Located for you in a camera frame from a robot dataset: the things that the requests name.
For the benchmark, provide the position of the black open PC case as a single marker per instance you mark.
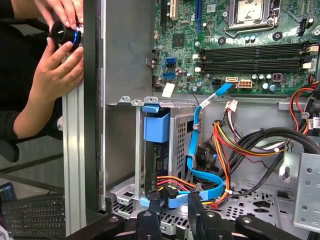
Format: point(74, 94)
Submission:
point(125, 50)

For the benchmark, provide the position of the grey metal drive cage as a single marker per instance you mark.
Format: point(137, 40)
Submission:
point(307, 187)

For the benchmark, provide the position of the person black clothed trunk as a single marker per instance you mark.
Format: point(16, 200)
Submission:
point(15, 62)

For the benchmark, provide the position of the person left hand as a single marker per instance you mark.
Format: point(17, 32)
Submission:
point(65, 12)

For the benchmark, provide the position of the small dark screen device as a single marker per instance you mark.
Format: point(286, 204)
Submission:
point(7, 192)

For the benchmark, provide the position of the hard disk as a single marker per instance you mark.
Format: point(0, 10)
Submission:
point(156, 127)

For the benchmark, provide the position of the grey metal disk bay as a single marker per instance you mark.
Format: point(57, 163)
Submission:
point(185, 120)

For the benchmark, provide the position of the white paper label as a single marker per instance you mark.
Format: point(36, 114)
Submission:
point(168, 90)

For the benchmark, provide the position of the metal CPU socket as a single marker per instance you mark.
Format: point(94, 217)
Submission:
point(228, 15)

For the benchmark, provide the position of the black keyboard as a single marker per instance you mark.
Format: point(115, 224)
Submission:
point(32, 215)

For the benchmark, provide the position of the blue expansion slot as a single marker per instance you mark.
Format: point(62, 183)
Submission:
point(199, 15)

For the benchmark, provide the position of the person right hand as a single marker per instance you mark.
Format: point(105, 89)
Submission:
point(60, 75)

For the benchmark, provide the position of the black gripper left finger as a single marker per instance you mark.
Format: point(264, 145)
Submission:
point(148, 225)

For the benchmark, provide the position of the black expansion slot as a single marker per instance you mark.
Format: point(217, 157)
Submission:
point(163, 15)

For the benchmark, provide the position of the silver CPU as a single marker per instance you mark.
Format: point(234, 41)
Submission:
point(251, 10)

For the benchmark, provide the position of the green motherboard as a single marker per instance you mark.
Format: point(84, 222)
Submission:
point(212, 15)

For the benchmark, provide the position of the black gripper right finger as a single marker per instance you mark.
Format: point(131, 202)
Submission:
point(197, 220)

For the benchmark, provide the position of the black RAM slot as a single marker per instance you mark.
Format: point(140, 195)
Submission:
point(250, 69)
point(250, 49)
point(250, 55)
point(250, 62)

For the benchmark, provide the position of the beige expansion slot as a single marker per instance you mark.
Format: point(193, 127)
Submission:
point(174, 10)

